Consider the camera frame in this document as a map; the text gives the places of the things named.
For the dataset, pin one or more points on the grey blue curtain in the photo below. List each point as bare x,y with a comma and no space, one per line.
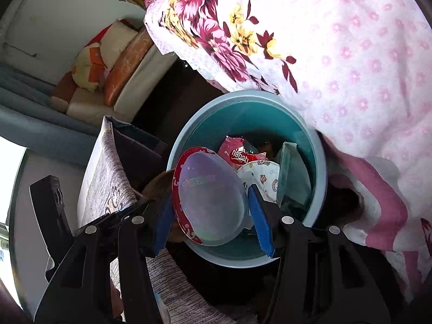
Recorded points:
33,114

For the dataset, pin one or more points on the red pillow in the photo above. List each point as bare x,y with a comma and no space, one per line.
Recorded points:
98,35

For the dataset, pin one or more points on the orange white printed pillow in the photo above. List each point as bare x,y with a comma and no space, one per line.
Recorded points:
86,71

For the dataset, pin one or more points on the pink cloth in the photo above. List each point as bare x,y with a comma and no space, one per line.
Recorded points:
384,202

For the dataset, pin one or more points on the brown cushion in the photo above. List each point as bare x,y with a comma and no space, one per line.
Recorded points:
64,89

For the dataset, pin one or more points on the round red instant noodle bowl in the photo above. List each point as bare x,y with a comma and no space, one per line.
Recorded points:
209,199

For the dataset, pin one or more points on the green packet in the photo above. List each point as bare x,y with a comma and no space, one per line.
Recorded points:
292,175

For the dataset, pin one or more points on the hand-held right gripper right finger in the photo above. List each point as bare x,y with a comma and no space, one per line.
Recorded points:
261,224

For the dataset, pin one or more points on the cream pillow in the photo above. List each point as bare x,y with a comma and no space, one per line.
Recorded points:
116,42

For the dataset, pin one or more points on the window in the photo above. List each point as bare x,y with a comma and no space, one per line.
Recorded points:
6,192

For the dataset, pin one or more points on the pink floral blanket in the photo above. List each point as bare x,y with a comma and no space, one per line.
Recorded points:
320,40

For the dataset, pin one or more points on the beige sofa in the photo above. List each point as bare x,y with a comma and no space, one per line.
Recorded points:
141,81

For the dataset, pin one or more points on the orange seat cushion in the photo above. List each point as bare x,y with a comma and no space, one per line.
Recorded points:
125,67

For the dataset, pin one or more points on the grey printed tablecloth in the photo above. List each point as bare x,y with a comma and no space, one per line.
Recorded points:
108,175

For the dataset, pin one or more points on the red wafer packet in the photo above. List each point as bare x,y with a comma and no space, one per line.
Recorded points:
238,157

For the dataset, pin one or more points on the teal trash bin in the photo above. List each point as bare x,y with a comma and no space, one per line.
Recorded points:
236,121

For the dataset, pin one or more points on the white printed face mask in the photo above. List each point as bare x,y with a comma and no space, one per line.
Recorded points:
265,179

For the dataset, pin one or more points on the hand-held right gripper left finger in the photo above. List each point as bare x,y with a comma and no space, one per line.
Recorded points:
162,226

